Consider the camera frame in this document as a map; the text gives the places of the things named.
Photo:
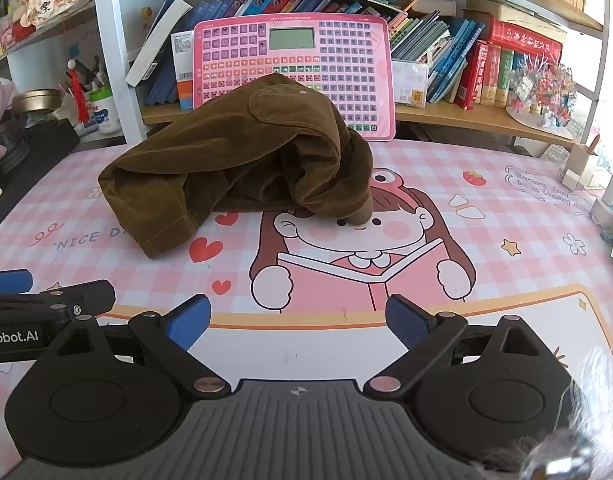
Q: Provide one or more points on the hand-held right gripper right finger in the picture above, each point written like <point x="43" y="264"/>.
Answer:
<point x="406" y="322"/>

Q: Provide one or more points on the colourful figurine display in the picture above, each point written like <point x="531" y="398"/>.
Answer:
<point x="541" y="90"/>

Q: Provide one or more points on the green standing dictionary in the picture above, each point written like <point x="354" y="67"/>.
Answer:
<point x="505" y="77"/>

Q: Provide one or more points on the plush toys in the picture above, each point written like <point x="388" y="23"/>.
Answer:
<point x="14" y="32"/>

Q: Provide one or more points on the red standing dictionary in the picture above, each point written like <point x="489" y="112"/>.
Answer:
<point x="474" y="75"/>

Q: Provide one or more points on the white and orange boxed book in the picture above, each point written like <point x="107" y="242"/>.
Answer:
<point x="184" y="70"/>

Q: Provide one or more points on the translucent white plastic box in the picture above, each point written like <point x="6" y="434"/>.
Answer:
<point x="409" y="85"/>

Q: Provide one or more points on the brass metal bowl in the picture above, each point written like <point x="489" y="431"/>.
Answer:
<point x="36" y="100"/>

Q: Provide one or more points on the white side shelf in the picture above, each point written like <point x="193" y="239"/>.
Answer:
<point x="51" y="31"/>

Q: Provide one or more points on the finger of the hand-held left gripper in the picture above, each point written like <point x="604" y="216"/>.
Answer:
<point x="86" y="296"/>
<point x="9" y="281"/>

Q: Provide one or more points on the black flat case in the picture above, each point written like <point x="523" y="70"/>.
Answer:
<point x="31" y="160"/>

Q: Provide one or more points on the thick white leaning book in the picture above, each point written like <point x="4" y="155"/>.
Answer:
<point x="156" y="40"/>

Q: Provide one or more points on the row of slim colourful books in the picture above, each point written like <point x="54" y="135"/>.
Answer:
<point x="211" y="7"/>

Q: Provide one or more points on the white jar with green lid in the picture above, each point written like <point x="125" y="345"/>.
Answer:
<point x="104" y="110"/>

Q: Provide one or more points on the leaning pile of thin books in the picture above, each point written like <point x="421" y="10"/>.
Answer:
<point x="436" y="35"/>

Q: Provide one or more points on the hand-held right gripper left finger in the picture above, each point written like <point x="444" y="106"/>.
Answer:
<point x="191" y="322"/>

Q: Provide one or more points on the small white box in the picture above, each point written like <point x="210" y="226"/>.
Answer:
<point x="581" y="165"/>

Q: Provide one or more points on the red tassel ornament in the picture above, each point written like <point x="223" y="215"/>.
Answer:
<point x="79" y="92"/>

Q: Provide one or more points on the red dictionary lying flat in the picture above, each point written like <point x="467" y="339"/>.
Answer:
<point x="526" y="37"/>

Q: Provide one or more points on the pink checked cartoon desk mat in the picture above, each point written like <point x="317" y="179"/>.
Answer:
<point x="486" y="270"/>

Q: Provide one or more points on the pink learning machine toy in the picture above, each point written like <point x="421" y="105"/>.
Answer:
<point x="336" y="60"/>

